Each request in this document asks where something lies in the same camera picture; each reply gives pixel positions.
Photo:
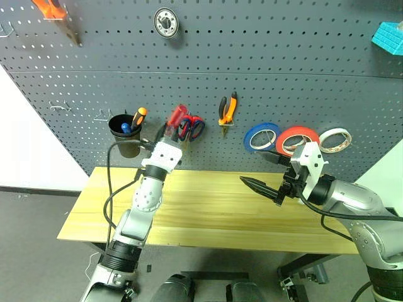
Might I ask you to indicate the dark grey pegboard wall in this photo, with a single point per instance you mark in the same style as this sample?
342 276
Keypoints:
252 63

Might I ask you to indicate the blue brick-pattern foam block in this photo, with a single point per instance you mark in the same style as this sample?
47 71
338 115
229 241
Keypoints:
388 39

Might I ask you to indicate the blue tape roll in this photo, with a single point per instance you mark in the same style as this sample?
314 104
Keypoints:
248 140

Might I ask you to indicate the black metal table leg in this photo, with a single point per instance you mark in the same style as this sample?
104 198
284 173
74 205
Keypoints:
305 267

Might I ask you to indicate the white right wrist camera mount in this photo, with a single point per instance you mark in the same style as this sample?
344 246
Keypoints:
310 160

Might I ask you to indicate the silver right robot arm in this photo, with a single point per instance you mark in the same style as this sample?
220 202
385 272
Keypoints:
362 207

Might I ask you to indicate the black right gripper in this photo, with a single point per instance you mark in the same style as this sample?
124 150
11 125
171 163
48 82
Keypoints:
292 185

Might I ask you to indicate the black metal floor bar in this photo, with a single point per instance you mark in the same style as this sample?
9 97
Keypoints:
217 275

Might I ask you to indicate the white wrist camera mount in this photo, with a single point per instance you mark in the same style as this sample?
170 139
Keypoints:
310 160
163 155

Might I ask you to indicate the dark rounded shape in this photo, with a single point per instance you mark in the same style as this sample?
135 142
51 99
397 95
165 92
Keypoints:
244 292
174 287

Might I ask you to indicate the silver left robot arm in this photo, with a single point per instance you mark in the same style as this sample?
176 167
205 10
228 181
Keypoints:
141 217

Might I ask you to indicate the white tape roll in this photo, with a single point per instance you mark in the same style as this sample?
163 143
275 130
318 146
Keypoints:
322 140

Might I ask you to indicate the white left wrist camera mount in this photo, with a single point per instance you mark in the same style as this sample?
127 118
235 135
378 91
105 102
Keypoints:
163 155

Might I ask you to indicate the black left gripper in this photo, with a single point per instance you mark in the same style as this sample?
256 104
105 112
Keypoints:
170 140

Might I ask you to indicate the black plastic cup holder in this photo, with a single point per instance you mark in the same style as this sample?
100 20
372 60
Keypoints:
129 148

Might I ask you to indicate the large red tape roll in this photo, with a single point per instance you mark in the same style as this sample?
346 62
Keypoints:
299 130

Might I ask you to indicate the small orange needle-nose pliers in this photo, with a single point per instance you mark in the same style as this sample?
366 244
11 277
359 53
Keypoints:
231 108

